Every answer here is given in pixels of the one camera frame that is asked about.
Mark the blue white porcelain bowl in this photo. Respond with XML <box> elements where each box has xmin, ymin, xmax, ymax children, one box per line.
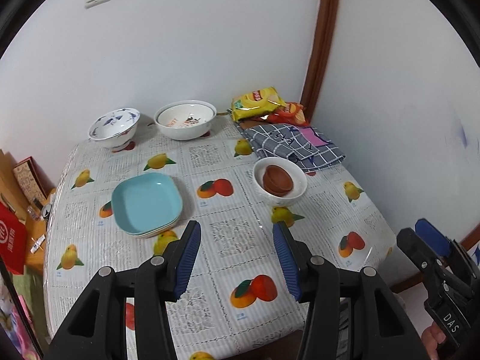
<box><xmin>88</xmin><ymin>107</ymin><xmax>141</xmax><ymax>151</ymax></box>

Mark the grey checkered folded cloth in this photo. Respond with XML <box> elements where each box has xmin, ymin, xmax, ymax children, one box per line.
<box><xmin>236</xmin><ymin>122</ymin><xmax>345</xmax><ymax>173</ymax></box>

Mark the red paper bag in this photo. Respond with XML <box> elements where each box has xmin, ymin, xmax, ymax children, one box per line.
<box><xmin>0</xmin><ymin>204</ymin><xmax>27</xmax><ymax>275</ymax></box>

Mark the large white ceramic bowl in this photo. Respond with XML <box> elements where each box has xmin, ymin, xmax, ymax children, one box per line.
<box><xmin>154</xmin><ymin>100</ymin><xmax>216</xmax><ymax>141</ymax></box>

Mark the red chips bag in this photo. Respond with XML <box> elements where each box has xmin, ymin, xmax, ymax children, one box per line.
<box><xmin>258</xmin><ymin>102</ymin><xmax>308</xmax><ymax>127</ymax></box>

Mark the fruit print plastic tablecloth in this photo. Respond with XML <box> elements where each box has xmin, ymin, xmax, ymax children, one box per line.
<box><xmin>44</xmin><ymin>116</ymin><xmax>395</xmax><ymax>359</ymax></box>

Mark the yellow chips bag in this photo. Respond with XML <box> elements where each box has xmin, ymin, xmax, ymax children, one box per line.
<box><xmin>231</xmin><ymin>87</ymin><xmax>287</xmax><ymax>122</ymax></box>

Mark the person's right hand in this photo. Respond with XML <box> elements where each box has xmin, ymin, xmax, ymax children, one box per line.
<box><xmin>421</xmin><ymin>322</ymin><xmax>447</xmax><ymax>360</ymax></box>

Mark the patterned cardboard box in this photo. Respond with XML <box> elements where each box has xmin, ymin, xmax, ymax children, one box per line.
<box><xmin>12</xmin><ymin>157</ymin><xmax>48</xmax><ymax>203</ymax></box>

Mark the light blue square plate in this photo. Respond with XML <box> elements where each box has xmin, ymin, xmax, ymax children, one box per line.
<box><xmin>111</xmin><ymin>173</ymin><xmax>183</xmax><ymax>237</ymax></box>

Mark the lemon rabbit print bowl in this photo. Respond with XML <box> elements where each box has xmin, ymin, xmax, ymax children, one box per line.
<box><xmin>155</xmin><ymin>103</ymin><xmax>215</xmax><ymax>128</ymax></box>

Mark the brown wooden door frame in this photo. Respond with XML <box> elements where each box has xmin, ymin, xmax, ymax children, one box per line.
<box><xmin>300</xmin><ymin>0</ymin><xmax>339</xmax><ymax>121</ymax></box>

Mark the brown wooden bowl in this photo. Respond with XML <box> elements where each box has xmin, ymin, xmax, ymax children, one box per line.
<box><xmin>264</xmin><ymin>184</ymin><xmax>293</xmax><ymax>197</ymax></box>
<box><xmin>263</xmin><ymin>165</ymin><xmax>294</xmax><ymax>189</ymax></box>

